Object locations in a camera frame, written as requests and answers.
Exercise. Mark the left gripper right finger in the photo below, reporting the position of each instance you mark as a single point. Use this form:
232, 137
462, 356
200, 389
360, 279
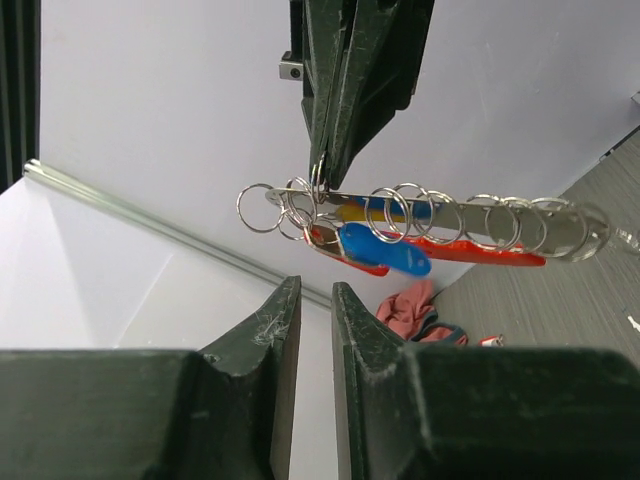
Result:
422, 411

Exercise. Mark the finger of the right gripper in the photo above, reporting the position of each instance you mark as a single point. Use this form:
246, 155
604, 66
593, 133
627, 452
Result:
329, 100
377, 76

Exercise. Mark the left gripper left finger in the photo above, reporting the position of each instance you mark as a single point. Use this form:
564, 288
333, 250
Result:
225, 411

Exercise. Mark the metal key organizer red handle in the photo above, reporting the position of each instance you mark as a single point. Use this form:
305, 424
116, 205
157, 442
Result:
405, 227

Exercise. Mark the pink shirt grey trim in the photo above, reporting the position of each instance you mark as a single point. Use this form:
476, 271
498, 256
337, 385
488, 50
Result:
411, 315

